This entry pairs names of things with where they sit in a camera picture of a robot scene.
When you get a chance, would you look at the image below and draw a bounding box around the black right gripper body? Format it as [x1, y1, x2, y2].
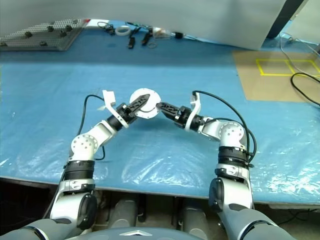
[173, 105, 193, 129]

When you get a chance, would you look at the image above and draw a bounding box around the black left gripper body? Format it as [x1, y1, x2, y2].
[115, 102, 137, 126]

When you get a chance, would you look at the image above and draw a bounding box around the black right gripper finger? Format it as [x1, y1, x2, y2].
[156, 103, 178, 121]
[157, 101, 180, 114]

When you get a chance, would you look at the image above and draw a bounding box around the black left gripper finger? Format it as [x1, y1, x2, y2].
[130, 95, 151, 118]
[127, 93, 151, 112]

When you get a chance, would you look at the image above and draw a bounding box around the silver motor lid circuit board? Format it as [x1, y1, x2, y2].
[129, 87, 161, 117]

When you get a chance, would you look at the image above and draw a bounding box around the black hand tool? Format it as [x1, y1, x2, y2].
[141, 27, 154, 47]
[127, 26, 141, 50]

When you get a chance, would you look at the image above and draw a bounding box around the white pink small part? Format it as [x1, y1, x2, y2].
[152, 26, 174, 40]

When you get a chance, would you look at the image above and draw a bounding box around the white tape roll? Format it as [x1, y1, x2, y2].
[114, 25, 131, 37]

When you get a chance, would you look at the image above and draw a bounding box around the thin green tool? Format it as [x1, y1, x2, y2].
[125, 21, 151, 28]

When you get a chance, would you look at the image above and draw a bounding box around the brown cardboard sheet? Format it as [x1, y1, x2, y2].
[232, 50, 320, 104]

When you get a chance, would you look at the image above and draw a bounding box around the large white panel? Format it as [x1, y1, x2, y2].
[0, 0, 288, 51]

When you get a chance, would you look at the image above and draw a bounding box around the grey rounded shape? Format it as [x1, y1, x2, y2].
[180, 199, 212, 235]
[109, 196, 140, 229]

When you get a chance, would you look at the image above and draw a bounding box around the grey peg board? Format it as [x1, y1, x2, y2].
[0, 18, 90, 52]

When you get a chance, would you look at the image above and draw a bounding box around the grey robot torso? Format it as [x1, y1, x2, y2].
[63, 225, 242, 240]

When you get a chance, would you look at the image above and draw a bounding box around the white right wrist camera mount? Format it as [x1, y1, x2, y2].
[184, 91, 202, 132]

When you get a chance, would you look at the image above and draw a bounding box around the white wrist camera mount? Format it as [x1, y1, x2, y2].
[184, 91, 202, 132]
[101, 89, 130, 129]

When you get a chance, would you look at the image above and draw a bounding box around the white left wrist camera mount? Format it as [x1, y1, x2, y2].
[101, 89, 130, 129]

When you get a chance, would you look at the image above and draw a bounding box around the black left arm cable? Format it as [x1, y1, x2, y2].
[76, 94, 108, 162]

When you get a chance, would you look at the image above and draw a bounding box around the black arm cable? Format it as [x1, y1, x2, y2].
[76, 94, 108, 162]
[191, 90, 259, 166]

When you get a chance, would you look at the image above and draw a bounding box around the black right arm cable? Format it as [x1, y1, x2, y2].
[191, 90, 259, 166]

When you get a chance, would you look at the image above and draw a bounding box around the tangled black wire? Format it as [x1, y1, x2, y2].
[96, 21, 116, 35]

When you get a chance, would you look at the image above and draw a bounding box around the thick black cable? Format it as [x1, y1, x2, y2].
[289, 72, 320, 108]

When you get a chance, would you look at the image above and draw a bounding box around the grey thin cable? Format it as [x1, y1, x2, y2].
[278, 30, 320, 76]

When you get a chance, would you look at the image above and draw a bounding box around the dark upright post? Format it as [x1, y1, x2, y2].
[265, 0, 311, 40]

